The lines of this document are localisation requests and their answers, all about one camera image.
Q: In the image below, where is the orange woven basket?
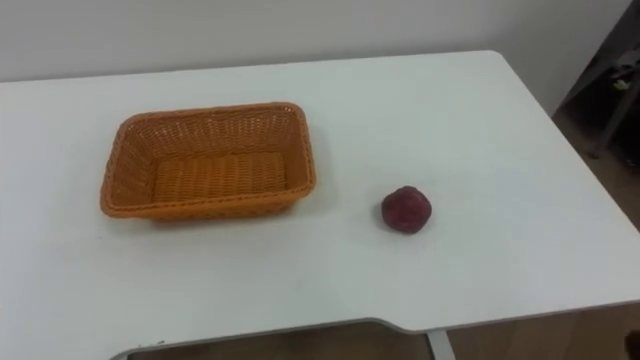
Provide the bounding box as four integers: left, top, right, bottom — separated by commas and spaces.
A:
99, 101, 318, 222

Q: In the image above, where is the white desk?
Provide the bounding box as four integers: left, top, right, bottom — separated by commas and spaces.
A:
0, 49, 640, 360

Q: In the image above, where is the dark red fruit soft toy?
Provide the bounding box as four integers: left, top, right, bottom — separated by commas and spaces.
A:
380, 185, 433, 235

